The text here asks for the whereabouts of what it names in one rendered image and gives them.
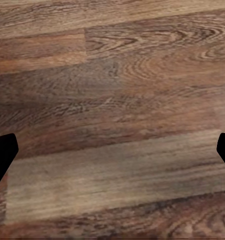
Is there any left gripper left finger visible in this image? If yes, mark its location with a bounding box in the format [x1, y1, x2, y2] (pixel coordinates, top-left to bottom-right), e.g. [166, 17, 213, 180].
[0, 133, 19, 181]

